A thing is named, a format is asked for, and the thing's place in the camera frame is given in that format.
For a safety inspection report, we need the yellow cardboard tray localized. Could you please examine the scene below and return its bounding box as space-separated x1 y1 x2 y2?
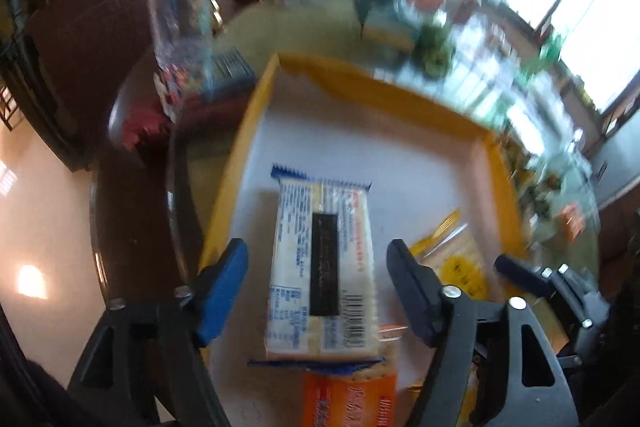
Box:
200 53 524 426

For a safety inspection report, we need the small orange snack pack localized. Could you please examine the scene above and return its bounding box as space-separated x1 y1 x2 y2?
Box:
556 202 585 243

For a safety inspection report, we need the orange cracker pack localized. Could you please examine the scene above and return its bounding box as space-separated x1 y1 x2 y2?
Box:
302 360 397 427

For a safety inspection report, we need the blue white cracker pack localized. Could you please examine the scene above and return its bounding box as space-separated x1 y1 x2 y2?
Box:
265 165 381 363

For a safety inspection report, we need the green cloth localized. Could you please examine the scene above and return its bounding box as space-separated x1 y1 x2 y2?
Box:
413 22 456 80

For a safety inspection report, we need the yellow snack bag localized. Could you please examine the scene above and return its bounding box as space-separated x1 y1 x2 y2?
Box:
409 210 491 300

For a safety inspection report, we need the green plastic bottle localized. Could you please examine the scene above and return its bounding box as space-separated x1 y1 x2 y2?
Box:
521 32 565 78

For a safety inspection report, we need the clear glass pitcher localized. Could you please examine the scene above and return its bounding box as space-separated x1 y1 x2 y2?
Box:
146 0 214 120

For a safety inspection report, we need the tissue box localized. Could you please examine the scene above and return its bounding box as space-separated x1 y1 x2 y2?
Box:
354 0 424 53

